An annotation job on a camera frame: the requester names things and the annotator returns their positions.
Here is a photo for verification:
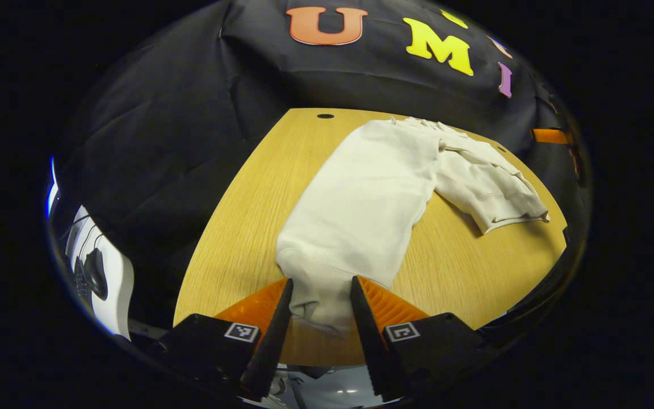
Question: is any black computer mouse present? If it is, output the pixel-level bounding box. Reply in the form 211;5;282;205
85;248;108;301

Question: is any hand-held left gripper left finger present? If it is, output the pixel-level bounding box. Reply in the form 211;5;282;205
154;277;295;401

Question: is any blue-white lit panel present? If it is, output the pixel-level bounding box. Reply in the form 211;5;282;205
46;156;60;219

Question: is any cream sweatshirt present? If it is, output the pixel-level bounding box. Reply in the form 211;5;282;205
275;116;551;339

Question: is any white desk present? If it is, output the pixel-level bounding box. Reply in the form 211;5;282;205
65;204;136;340

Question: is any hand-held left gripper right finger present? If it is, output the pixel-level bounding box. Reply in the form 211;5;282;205
350;275;495;403

